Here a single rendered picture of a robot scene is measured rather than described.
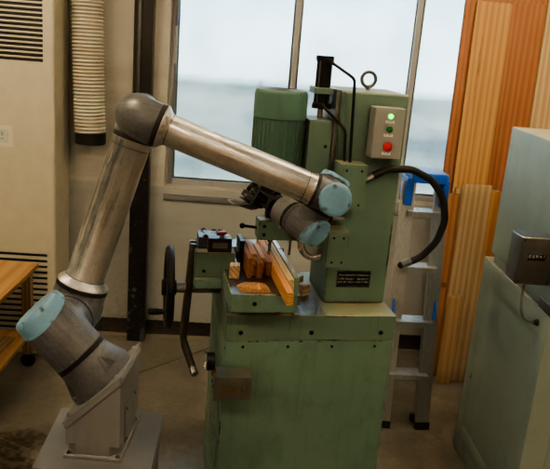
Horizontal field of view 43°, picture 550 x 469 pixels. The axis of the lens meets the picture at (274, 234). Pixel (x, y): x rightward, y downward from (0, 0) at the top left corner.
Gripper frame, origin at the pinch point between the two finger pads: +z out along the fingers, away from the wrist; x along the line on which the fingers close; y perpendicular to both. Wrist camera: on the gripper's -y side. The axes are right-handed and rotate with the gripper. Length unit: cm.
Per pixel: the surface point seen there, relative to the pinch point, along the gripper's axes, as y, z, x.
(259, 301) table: -4.4, -26.5, 28.8
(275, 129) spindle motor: -5.2, 1.4, -18.8
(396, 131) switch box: -24, -27, -37
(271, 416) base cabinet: -30, -38, 65
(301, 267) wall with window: -154, 52, 45
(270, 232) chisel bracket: -20.9, -6.3, 12.3
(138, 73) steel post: -61, 134, -4
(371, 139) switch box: -20.5, -22.3, -31.5
